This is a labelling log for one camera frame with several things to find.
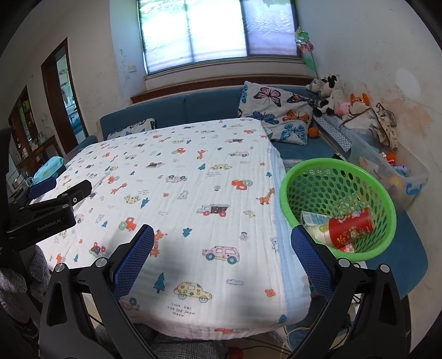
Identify orange fox plush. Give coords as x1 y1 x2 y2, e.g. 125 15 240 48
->
349 93 372 114

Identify blue sofa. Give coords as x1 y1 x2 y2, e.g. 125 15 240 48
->
67 86 429 297

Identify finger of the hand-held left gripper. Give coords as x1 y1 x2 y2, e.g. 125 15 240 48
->
29 179 93 211
28 179 57 200

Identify colourful pinwheel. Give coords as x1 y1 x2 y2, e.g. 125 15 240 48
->
294 28 320 80

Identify wooden display cabinet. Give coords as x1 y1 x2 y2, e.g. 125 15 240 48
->
7 86 42 173

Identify blue white dotted cloth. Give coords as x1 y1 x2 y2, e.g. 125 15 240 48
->
316 114 354 152

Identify small patterned cushion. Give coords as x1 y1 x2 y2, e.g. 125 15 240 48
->
107 118 156 140

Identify beige patterned cloth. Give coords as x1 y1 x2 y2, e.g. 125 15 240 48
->
371 102 399 151

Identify white vehicle-print blanket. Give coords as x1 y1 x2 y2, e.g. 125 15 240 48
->
36 117 311 337

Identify black white cow plush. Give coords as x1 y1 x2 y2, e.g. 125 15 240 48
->
312 74 346 116

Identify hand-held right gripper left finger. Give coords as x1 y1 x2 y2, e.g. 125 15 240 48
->
40 224 155 359

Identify blue wet wipes pack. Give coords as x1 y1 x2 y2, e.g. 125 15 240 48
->
33 157 66 182

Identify window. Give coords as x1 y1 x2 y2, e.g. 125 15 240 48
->
137 0 300 75

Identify butterfly print pillow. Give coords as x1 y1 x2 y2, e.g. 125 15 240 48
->
236 81 316 146

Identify brown wooden door frame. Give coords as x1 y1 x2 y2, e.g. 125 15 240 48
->
41 38 87 152

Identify grey plaid trousers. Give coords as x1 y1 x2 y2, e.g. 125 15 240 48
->
93 323 227 359

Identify clear plastic toy box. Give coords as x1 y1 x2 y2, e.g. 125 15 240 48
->
349 129 430 209

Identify green plastic mesh basket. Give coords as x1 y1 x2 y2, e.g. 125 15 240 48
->
279 158 397 263

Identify person's left forearm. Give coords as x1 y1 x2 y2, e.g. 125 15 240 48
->
0 249 51 311

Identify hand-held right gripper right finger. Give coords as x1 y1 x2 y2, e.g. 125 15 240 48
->
291 224 406 359

